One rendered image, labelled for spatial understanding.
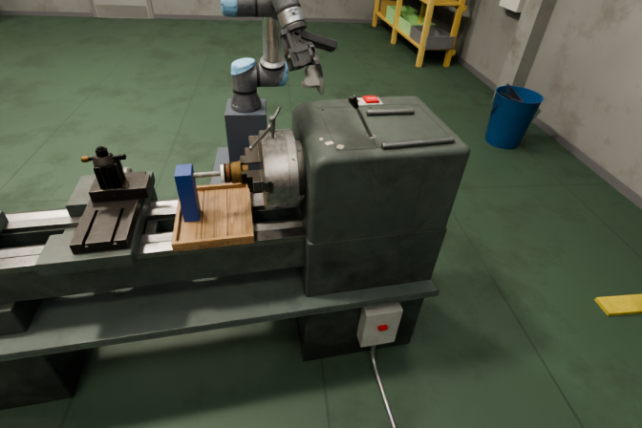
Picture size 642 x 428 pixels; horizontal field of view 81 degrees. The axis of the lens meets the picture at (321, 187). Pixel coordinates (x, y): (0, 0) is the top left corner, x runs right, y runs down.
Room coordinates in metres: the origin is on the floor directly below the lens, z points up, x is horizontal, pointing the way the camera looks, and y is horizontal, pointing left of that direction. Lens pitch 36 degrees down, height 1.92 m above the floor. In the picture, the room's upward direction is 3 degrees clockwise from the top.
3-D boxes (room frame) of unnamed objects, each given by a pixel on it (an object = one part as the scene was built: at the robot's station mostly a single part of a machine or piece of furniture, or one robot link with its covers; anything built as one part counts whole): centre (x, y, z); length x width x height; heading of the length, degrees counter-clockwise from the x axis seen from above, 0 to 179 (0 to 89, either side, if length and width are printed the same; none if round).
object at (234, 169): (1.21, 0.33, 1.08); 0.09 x 0.09 x 0.09; 14
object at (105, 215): (1.11, 0.80, 0.95); 0.43 x 0.18 x 0.04; 14
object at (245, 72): (1.77, 0.40, 1.27); 0.13 x 0.12 x 0.14; 102
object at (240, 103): (1.77, 0.40, 1.15); 0.15 x 0.15 x 0.10
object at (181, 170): (1.16, 0.52, 1.00); 0.08 x 0.06 x 0.23; 14
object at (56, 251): (1.12, 0.85, 0.90); 0.53 x 0.30 x 0.06; 14
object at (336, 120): (1.36, -0.20, 1.06); 0.59 x 0.48 x 0.39; 104
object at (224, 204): (1.18, 0.43, 0.89); 0.36 x 0.30 x 0.04; 14
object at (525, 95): (3.67, -1.92, 0.29); 0.50 x 0.46 x 0.58; 8
